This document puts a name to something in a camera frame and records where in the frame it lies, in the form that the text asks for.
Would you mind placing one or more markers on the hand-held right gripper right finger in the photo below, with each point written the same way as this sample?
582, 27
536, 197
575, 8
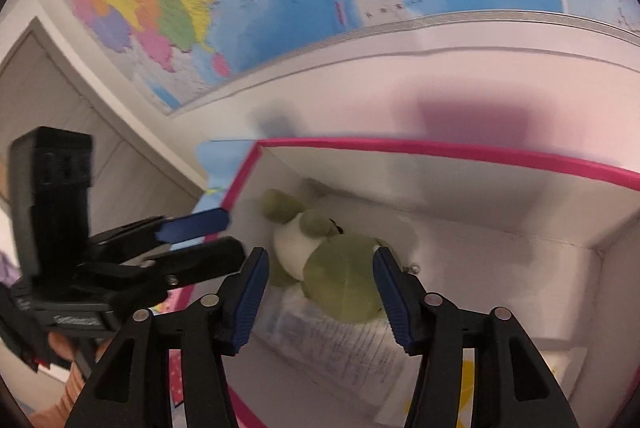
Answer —
395, 303

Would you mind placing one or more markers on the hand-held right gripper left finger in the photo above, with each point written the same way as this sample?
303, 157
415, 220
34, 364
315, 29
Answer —
250, 303

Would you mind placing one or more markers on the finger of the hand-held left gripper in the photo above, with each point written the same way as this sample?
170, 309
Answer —
200, 260
195, 224

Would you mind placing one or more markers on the green plush toy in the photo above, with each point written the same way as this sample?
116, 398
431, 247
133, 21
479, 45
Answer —
340, 278

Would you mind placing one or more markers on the pink storage box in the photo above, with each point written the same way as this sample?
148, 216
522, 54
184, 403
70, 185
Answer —
500, 258

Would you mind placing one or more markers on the person's left forearm pink sleeve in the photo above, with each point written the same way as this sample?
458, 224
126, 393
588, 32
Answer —
65, 400

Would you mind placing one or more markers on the person's left hand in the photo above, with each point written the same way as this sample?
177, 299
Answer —
60, 349

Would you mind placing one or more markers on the blue cartoon printed bedsheet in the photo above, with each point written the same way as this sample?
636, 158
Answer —
220, 163

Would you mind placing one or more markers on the purple cloth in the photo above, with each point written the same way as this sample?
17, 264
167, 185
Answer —
7, 270

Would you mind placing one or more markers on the grey door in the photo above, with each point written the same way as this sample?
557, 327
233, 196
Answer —
75, 108

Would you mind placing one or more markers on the yellow paper sheet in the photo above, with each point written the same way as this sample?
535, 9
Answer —
465, 383

